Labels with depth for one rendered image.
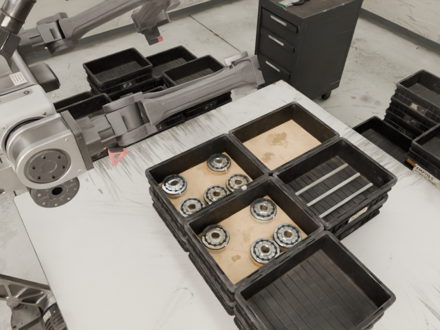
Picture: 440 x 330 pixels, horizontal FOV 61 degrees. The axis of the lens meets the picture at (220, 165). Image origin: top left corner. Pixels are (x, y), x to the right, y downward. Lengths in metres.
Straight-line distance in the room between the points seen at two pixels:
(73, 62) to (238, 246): 3.08
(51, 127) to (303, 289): 0.93
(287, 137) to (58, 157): 1.18
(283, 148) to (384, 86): 2.24
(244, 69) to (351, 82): 2.83
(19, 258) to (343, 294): 1.89
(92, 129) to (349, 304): 0.96
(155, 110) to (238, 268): 0.67
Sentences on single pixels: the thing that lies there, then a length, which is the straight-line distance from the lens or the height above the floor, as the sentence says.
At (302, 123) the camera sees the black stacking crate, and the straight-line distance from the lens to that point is 1.84.
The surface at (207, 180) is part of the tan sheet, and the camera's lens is 1.57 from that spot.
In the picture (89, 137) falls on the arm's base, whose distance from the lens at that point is 0.85.
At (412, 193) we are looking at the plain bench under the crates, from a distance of 1.91.
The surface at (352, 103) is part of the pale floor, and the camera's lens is 3.52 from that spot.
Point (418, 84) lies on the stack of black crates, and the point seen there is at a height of 0.49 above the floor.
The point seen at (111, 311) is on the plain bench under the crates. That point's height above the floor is 0.70.
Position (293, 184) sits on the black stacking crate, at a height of 0.83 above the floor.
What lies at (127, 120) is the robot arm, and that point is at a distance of 0.89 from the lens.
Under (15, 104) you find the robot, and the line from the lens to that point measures 0.91.
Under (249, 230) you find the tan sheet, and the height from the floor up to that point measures 0.83.
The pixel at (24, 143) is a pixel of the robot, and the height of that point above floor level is 1.50.
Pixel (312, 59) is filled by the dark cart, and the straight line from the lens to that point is 2.95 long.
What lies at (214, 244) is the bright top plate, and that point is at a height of 0.86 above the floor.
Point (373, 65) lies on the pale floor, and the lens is 4.11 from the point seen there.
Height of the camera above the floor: 2.02
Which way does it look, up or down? 47 degrees down
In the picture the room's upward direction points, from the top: 1 degrees clockwise
